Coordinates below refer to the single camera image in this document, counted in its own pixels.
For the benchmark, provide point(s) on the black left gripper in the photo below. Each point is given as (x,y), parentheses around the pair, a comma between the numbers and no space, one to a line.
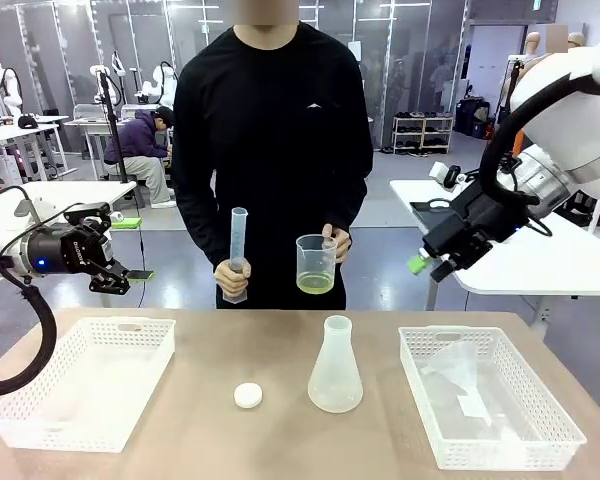
(65,250)

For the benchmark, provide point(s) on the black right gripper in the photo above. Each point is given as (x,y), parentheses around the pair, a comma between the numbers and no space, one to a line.
(480,220)

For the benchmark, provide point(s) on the clear plastic funnel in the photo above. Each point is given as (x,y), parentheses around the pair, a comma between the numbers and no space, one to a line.
(457,370)

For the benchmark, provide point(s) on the clear plastic beaker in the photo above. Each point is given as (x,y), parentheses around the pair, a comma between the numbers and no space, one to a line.
(316,265)

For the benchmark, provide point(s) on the clear plastic graduated cylinder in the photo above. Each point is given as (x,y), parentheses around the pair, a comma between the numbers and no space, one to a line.
(238,235)

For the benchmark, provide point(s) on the translucent plastic conical flask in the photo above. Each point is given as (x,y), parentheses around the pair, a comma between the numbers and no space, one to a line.
(335,380)

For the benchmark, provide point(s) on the white round flask cap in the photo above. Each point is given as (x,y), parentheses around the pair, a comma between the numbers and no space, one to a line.
(248,395)

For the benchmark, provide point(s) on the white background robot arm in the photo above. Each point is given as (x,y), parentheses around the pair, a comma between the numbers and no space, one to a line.
(162,82)

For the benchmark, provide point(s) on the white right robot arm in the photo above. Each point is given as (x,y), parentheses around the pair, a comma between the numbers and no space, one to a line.
(580,130)

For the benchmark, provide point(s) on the person's right forearm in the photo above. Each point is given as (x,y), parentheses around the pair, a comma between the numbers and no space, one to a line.
(202,235)

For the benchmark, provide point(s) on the person's left hand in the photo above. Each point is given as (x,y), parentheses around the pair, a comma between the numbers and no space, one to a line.
(342,245)

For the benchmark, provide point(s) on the person's right hand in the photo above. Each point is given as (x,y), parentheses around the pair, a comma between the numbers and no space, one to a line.
(232,279)

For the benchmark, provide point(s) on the white and black handheld device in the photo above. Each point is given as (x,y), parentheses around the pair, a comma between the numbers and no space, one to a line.
(447,175)

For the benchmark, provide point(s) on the large white side table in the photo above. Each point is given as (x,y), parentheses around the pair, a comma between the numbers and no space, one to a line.
(530,270)

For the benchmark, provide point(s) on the seated person in hoodie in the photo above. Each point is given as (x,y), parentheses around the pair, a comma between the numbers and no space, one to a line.
(135,150)

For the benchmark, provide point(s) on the black tripod stand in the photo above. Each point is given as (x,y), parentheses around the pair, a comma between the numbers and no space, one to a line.
(112,130)

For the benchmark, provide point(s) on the wooden shoe rack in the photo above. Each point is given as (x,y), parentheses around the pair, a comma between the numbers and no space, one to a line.
(422,132)

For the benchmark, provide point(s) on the empty white perforated basket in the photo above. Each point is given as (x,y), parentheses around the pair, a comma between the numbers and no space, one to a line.
(80,385)

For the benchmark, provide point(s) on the clear plastic bag white label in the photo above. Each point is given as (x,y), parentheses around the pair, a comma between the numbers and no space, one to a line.
(472,406)

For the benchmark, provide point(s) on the black baseball cap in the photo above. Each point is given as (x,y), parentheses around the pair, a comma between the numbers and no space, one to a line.
(26,121)

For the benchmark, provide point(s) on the white background desk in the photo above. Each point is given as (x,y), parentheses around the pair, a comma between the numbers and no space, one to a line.
(10,131)

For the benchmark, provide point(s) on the dark luggage bags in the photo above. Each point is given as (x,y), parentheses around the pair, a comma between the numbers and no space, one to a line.
(472,117)

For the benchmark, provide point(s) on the white background humanoid robot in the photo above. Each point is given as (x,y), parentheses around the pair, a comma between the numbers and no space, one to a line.
(7,90)

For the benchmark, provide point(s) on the person torso black sweater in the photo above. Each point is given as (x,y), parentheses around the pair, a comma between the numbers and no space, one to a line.
(270,150)

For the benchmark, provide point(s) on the white perforated basket with labware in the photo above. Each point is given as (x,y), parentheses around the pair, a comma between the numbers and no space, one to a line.
(540,440)

